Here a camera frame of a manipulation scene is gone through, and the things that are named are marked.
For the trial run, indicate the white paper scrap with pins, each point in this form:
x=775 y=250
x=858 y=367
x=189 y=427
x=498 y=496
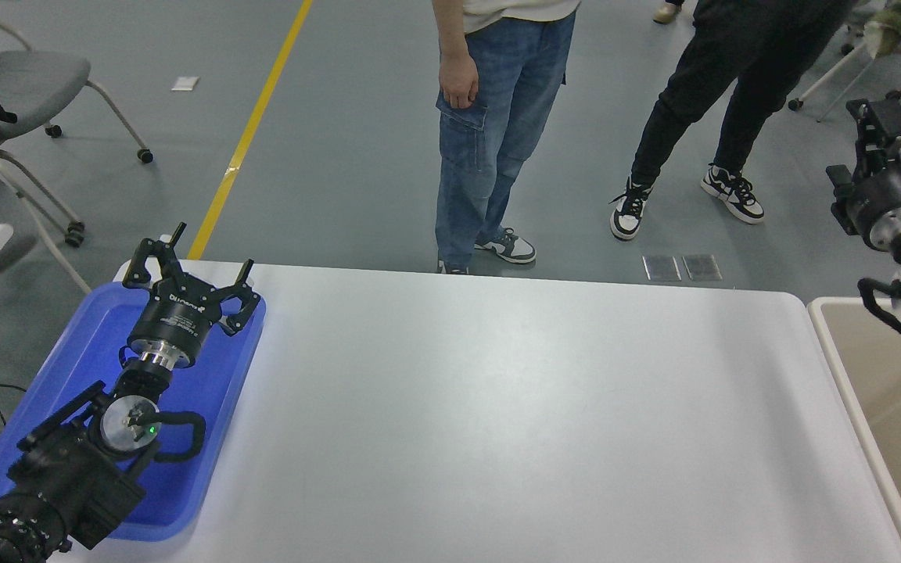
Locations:
x=184 y=83

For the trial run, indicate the metal floor plate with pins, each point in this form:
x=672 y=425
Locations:
x=661 y=268
x=701 y=267

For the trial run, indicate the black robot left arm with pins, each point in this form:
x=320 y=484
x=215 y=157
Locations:
x=67 y=477

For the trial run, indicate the blue plastic tray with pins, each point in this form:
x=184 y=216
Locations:
x=91 y=344

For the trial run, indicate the person's right forearm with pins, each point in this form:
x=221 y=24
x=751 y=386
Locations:
x=450 y=27

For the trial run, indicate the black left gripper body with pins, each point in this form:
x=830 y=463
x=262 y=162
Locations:
x=173 y=324

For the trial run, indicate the grey wheeled office chair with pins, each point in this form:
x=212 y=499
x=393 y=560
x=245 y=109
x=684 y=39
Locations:
x=36 y=82

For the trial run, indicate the large pale bin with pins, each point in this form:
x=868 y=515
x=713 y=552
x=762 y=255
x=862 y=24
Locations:
x=881 y=407

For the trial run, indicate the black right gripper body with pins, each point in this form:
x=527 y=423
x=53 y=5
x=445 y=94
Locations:
x=884 y=191

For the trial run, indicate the white-legged wheeled chair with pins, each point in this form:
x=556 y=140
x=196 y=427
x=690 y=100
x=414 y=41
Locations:
x=830 y=78

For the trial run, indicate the person's right hand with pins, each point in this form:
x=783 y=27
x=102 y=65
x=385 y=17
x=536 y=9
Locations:
x=460 y=82

